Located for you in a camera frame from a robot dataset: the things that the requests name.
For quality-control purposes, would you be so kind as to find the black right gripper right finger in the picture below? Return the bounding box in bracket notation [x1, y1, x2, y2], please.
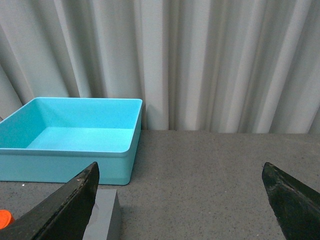
[261, 162, 320, 240]

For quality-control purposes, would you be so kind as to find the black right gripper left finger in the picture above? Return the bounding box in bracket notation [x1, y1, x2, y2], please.
[0, 162, 100, 240]

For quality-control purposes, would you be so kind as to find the gray block with round hole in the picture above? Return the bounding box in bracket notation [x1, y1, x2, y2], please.
[83, 189, 122, 240]

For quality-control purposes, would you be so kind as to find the orange cylinder with white numbers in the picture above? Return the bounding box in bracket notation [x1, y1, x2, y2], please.
[0, 209, 15, 230]

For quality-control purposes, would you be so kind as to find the light blue plastic box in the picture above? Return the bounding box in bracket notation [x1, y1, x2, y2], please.
[0, 97, 143, 185]

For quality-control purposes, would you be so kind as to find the white pleated curtain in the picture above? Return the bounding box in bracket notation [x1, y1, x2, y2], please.
[0, 0, 320, 134]

